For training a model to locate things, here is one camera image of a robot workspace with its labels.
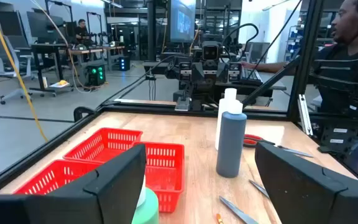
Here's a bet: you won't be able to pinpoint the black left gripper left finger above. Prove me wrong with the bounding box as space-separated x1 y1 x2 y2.
0 143 147 224

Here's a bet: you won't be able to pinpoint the black box white labels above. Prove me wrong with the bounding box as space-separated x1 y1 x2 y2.
318 125 358 155

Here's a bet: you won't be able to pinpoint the computer tower green lights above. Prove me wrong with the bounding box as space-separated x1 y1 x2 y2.
86 63 108 87

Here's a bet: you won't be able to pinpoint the person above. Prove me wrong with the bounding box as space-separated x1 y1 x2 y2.
74 18 91 43
241 0 358 119

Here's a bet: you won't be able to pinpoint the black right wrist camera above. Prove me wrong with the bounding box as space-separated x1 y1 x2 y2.
201 41 221 62

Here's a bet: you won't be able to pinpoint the green paint bottle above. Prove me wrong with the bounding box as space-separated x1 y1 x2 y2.
131 175 160 224

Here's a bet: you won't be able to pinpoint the computer tower blue lights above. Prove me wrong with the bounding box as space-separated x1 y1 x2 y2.
118 56 131 72

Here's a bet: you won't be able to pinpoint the black aluminium table frame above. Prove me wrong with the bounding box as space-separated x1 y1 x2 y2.
0 0 358 195

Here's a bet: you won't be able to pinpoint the black-legged desk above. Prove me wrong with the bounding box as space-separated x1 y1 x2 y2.
30 43 74 98

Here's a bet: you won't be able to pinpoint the green-handled scissors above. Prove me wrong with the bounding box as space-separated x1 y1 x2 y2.
218 195 260 224

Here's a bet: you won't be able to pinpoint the red-handled scissors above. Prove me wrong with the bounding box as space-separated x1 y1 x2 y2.
242 134 314 159

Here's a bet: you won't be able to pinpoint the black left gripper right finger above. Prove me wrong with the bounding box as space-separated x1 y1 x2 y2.
254 142 358 224

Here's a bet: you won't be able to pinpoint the silver metal bracket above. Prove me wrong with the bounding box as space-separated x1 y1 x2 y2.
297 93 314 137

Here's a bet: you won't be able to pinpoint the computer keyboard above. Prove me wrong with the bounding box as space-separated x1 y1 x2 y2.
240 66 264 85

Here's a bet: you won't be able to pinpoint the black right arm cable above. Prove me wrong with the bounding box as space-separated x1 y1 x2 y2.
221 22 260 62

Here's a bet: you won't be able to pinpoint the black paint bottle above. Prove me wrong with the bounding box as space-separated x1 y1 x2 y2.
215 99 248 179

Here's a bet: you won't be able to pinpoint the yellow cable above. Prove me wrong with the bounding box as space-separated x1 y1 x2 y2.
0 0 49 143

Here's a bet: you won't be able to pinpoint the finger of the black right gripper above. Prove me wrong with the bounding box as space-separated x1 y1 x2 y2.
191 62 206 83
216 62 230 83

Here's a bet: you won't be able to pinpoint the white paint bottle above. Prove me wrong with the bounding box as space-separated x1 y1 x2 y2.
214 88 238 151

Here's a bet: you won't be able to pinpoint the large display screen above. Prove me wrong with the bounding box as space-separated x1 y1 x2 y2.
169 0 197 44

